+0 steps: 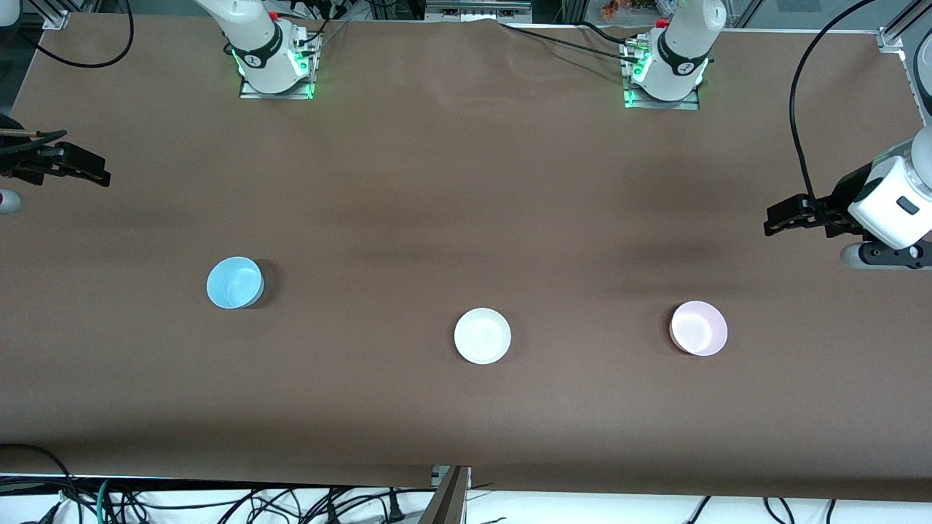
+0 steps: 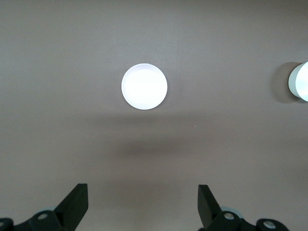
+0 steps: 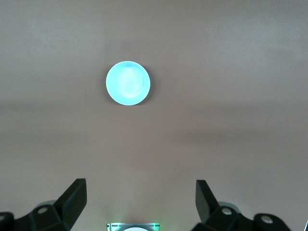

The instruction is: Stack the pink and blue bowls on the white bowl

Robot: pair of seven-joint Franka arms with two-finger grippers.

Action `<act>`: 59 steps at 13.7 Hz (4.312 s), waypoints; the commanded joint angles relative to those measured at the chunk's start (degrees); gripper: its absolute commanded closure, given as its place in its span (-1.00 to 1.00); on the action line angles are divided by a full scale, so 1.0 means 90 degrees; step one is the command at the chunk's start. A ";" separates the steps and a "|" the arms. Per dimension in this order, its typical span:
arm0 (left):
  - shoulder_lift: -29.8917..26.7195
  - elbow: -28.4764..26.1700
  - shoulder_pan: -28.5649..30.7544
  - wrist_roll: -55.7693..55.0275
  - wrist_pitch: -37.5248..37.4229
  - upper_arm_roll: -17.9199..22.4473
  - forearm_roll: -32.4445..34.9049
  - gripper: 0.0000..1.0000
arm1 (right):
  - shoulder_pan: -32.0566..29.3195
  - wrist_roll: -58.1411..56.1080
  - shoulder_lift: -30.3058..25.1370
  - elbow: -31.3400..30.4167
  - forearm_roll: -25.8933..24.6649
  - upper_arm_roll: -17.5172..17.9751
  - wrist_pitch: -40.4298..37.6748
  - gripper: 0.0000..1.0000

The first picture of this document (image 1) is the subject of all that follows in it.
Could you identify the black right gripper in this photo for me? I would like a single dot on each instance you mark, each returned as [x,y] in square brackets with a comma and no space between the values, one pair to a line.
[16,161]

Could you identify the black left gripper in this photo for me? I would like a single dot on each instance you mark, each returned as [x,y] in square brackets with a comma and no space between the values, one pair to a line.
[847,191]

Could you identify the pink bowl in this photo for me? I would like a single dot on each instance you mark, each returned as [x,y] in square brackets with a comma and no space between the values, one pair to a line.
[697,327]

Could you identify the blue bowl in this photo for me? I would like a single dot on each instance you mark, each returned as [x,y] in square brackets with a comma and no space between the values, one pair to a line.
[233,284]

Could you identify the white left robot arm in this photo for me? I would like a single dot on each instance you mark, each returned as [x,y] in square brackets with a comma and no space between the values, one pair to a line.
[681,58]

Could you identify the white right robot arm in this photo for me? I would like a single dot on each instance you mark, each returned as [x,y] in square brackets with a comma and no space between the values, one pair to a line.
[262,51]

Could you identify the white bowl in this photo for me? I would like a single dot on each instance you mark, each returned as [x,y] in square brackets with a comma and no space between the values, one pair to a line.
[482,336]

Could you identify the aluminium corner profile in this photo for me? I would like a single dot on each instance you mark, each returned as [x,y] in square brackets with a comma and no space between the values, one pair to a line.
[892,38]
[54,18]

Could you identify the orange background object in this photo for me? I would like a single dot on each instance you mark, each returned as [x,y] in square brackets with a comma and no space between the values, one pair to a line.
[615,7]

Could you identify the brown table cover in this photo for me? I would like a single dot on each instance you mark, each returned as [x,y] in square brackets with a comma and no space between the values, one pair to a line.
[437,218]

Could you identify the black power plug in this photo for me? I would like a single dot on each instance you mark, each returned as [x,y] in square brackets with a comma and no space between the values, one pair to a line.
[395,509]

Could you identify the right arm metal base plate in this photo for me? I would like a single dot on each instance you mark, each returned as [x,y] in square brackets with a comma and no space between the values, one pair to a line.
[247,93]

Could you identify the silver network switch box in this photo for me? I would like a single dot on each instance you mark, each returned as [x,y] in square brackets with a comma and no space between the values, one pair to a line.
[477,10]

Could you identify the aluminium frame post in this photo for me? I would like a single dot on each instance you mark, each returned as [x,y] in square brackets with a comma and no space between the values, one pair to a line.
[448,502]

